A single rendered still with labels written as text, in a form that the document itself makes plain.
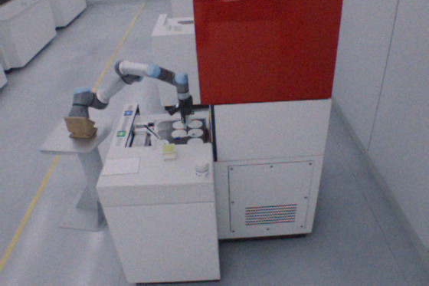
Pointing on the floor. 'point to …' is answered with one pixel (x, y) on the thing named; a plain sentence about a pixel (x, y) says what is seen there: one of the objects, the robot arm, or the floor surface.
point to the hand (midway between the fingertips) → (183, 125)
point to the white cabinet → (166, 241)
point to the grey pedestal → (87, 198)
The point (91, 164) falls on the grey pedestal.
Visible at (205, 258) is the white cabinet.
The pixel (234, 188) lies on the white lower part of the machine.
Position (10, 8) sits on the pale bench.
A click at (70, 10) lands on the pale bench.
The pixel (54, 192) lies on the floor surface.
